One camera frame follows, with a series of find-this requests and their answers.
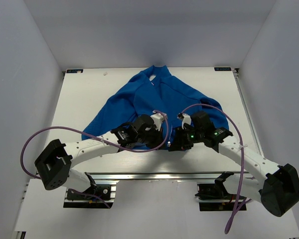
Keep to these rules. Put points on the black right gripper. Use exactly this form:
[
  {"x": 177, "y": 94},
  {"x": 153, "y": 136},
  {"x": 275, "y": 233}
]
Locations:
[{"x": 179, "y": 143}]

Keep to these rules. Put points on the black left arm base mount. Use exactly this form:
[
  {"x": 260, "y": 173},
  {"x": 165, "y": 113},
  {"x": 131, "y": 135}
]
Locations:
[{"x": 100, "y": 196}]

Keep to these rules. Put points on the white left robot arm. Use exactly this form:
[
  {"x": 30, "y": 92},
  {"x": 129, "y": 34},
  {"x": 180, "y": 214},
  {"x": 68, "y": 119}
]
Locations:
[{"x": 55, "y": 165}]

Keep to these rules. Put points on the blue zip jacket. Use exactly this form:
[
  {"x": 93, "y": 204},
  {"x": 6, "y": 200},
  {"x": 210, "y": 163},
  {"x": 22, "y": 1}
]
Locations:
[{"x": 154, "y": 89}]

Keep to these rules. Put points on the blue left corner label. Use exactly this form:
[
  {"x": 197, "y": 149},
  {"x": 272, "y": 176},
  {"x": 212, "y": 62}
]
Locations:
[{"x": 74, "y": 71}]

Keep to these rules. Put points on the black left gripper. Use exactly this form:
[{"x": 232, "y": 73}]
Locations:
[{"x": 158, "y": 137}]

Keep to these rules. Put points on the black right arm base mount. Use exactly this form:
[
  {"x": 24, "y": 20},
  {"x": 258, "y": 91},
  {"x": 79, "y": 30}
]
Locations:
[{"x": 213, "y": 197}]

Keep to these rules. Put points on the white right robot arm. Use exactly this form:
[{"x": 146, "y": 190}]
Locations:
[{"x": 276, "y": 187}]

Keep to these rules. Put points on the blue right corner label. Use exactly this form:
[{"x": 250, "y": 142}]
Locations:
[{"x": 222, "y": 69}]

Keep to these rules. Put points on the blue corner label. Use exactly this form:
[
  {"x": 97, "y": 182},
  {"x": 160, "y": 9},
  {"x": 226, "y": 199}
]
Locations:
[
  {"x": 74, "y": 71},
  {"x": 222, "y": 69}
]

